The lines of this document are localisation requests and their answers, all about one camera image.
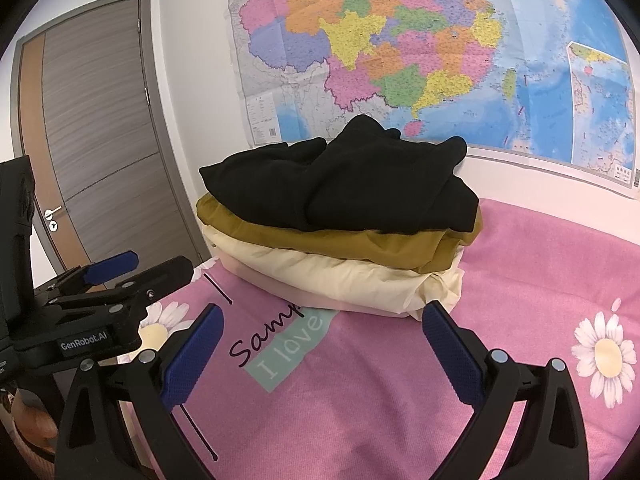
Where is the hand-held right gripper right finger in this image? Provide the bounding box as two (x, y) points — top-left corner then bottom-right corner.
(421, 300), (590, 480)

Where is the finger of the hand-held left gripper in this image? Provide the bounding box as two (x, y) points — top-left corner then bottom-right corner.
(32, 251), (140, 301)
(42, 255), (193, 322)

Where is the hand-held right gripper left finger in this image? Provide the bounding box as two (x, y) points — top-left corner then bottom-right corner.
(54, 304), (224, 480)

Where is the black cardigan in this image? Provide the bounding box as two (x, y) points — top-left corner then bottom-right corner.
(198, 115), (482, 235)

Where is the person's left hand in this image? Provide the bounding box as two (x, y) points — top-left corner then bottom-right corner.
(0, 390), (58, 456)

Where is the pink floral blanket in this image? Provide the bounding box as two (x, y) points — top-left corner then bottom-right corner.
(115, 197), (640, 480)

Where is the olive garment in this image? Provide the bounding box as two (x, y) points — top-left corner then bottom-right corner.
(196, 195), (485, 275)

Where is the cream garment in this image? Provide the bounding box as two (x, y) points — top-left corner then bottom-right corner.
(202, 225), (466, 322)

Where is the grey wooden door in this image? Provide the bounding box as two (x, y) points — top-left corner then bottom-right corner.
(10, 0), (216, 286)

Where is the colourful wall map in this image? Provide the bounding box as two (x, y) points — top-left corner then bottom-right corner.
(220, 0), (640, 198)

